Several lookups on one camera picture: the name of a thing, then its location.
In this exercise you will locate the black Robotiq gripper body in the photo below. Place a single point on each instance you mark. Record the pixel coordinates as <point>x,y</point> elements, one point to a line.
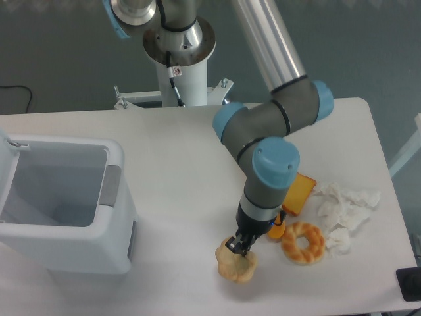
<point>251,229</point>

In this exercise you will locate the round knotted bread roll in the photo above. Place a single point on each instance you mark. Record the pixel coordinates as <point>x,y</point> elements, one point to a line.
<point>235,267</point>

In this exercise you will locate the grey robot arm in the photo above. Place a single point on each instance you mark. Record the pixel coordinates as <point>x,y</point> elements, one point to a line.
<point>180,42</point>

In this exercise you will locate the long orange baguette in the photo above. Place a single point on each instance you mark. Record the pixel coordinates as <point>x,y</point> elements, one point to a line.
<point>278,227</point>

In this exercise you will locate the orange toast slice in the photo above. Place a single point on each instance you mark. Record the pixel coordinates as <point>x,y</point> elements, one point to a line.
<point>298,193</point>

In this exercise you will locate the crumpled white tissue paper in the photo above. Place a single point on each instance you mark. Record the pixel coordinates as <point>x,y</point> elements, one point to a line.
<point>342,213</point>

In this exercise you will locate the black device at table edge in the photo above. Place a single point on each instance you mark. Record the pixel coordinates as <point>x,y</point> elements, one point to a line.
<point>409,283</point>

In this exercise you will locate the white plastic bin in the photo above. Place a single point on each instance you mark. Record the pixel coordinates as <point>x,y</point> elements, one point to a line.
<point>65,203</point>

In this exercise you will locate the ring shaped braided bread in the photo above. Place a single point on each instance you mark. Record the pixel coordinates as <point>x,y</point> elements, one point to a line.
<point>303,243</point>

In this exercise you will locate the white frame at right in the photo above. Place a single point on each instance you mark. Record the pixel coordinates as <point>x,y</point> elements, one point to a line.
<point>407,151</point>

